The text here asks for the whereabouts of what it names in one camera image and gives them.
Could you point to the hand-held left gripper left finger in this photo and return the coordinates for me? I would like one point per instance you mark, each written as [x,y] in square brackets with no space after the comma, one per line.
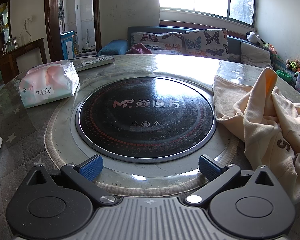
[91,168]

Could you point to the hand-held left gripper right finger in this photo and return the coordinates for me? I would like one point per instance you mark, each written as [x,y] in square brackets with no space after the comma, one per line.
[210,168]

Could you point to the cream sweatshirt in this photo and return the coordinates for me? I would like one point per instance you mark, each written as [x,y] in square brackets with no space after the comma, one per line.
[260,120]

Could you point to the black round induction cooktop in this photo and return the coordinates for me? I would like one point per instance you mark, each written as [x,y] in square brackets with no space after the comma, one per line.
[145,120]

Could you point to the pink white tissue pack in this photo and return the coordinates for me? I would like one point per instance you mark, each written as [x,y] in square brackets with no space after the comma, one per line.
[47,82]

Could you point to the grey remote control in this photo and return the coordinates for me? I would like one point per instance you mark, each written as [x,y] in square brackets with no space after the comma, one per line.
[95,61]

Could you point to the green bowl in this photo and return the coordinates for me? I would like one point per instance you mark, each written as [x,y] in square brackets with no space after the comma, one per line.
[285,75]

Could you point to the grey cushion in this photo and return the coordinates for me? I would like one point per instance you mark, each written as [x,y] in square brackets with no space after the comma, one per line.
[255,55]

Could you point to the blue sofa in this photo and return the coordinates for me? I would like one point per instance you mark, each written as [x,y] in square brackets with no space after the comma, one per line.
[234,46]

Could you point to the light blue cabinet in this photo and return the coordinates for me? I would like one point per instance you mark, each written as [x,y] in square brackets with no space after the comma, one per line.
[67,45]

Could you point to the butterfly print cushion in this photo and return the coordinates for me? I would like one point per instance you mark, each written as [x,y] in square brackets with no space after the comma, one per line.
[205,42]
[160,40]

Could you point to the pink cloth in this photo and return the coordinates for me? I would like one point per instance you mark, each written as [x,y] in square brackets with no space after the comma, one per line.
[140,48]

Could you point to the small colourful plush toy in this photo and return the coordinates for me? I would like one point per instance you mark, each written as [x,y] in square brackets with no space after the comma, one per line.
[293,65]

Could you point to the dark wooden counter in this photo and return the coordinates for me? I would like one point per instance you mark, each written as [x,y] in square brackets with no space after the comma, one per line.
[22,52]

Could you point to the panda plush toy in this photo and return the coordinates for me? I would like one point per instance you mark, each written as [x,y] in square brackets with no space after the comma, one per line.
[251,37]

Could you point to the metal canister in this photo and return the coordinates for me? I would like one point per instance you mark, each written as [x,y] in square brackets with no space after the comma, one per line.
[13,42]

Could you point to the dark wooden door frame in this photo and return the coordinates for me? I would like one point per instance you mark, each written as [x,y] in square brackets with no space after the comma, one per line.
[50,20]

